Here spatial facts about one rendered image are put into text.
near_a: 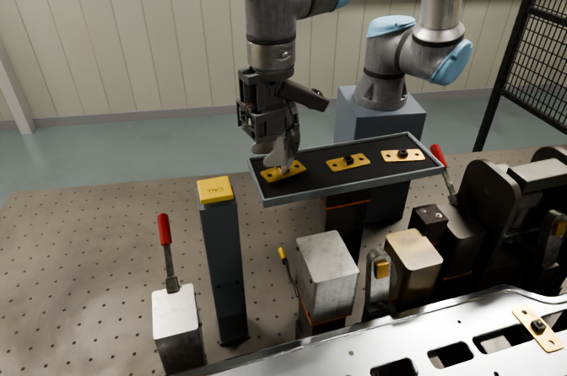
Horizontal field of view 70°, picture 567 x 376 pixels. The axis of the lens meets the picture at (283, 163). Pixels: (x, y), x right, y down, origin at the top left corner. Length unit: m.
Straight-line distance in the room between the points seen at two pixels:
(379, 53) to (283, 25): 0.55
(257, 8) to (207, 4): 2.53
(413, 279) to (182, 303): 0.40
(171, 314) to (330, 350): 0.26
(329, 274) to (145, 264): 0.73
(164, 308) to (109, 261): 0.63
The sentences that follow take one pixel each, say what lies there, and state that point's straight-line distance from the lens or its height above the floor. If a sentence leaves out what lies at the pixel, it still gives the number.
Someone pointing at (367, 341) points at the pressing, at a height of 1.00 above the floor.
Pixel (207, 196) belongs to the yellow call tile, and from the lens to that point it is 0.75.
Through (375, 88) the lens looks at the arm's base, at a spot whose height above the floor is 1.16.
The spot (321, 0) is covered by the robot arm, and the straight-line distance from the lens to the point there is 0.65.
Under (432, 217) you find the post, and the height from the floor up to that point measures 1.10.
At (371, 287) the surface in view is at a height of 1.05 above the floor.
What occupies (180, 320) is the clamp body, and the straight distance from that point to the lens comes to 0.71.
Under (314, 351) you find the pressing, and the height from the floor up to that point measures 1.00.
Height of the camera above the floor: 1.64
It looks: 36 degrees down
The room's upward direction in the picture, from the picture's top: straight up
